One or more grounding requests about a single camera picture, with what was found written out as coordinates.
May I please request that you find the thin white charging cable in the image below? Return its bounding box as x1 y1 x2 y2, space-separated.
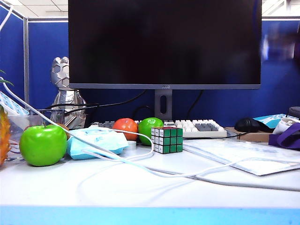
77 129 300 207

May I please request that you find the grey monitor stand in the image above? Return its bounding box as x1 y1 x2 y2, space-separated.
154 90 173 121

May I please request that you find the small green apple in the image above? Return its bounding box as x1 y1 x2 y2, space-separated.
138 117 164 146

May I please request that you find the orange round fruit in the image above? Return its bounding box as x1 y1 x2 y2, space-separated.
112 118 139 142

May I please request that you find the rubiks cube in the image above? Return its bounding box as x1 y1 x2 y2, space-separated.
150 127 184 155

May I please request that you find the light blue wet wipes pack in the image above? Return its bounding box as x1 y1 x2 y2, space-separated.
66 127 129 160

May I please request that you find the white grey keyboard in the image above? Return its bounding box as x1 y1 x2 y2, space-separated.
90 119 228 139

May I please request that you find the black computer monitor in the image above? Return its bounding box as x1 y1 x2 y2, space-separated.
68 0 263 90

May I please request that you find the brown kiwi fruit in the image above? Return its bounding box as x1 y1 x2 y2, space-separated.
57 123 71 141

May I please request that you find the silver robot figurine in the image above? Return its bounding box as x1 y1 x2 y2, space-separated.
50 57 88 130

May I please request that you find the black computer mouse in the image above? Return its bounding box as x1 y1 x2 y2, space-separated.
234 117 261 133

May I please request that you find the clear plastic document sleeve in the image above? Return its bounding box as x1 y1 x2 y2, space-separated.
182 139 300 176

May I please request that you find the brown cardboard pad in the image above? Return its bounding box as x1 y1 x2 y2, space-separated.
225 127 274 143

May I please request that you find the large green apple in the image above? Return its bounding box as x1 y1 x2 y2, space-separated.
19 121 68 167

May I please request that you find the teal white patterned package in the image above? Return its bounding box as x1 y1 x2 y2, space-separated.
253 113 293 129

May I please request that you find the clear acrylic organizer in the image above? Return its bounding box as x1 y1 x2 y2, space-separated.
6 108 66 162

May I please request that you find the blue office partition panel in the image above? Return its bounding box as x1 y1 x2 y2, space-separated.
28 17 300 128
0 5 25 104

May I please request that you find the blue white blister pack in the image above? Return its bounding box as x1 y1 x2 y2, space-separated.
0 91 30 117

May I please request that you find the green plant leaf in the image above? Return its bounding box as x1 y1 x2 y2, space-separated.
0 69 14 87

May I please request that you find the orange spiky fake fruit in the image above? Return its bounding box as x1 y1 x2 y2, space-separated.
0 105 12 167

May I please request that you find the looped black cable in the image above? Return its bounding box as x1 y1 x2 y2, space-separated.
132 105 155 120

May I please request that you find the short black monitor cable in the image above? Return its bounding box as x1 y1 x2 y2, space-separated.
186 90 203 120

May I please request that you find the long black power cable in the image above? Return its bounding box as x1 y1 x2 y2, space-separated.
44 90 148 116

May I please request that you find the thin black mouse cable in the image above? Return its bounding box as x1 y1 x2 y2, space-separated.
226 131 249 138

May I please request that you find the thick white cable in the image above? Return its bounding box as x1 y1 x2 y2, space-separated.
0 76 300 192

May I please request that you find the grey partition post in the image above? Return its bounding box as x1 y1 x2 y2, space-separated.
23 17 30 111

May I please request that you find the white hanging cable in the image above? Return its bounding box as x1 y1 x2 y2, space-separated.
0 5 14 32

